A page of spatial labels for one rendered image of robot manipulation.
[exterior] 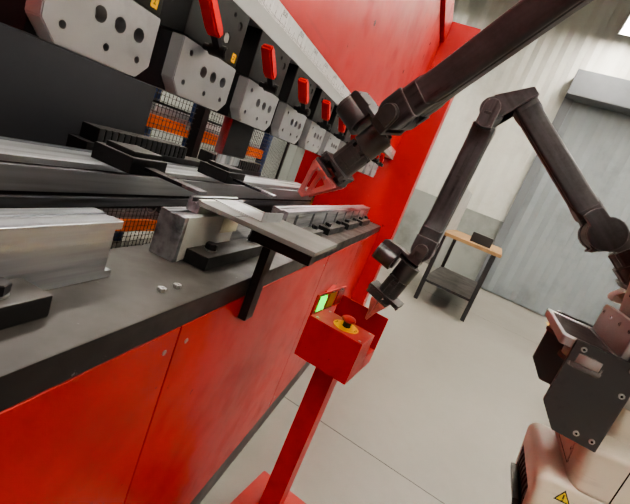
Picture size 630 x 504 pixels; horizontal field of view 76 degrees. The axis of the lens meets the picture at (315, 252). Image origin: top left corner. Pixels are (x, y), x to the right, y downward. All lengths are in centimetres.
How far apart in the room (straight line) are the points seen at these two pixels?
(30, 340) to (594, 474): 86
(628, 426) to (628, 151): 778
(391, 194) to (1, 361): 270
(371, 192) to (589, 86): 585
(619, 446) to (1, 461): 89
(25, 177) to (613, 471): 113
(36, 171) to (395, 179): 243
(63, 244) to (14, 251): 6
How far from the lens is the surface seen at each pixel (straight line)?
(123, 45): 58
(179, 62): 65
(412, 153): 299
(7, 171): 88
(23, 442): 58
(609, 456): 89
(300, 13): 97
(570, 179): 111
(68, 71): 126
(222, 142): 88
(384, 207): 298
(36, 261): 61
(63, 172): 94
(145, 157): 102
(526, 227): 828
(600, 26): 907
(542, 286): 835
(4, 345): 53
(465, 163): 110
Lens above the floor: 116
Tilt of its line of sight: 12 degrees down
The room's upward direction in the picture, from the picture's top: 21 degrees clockwise
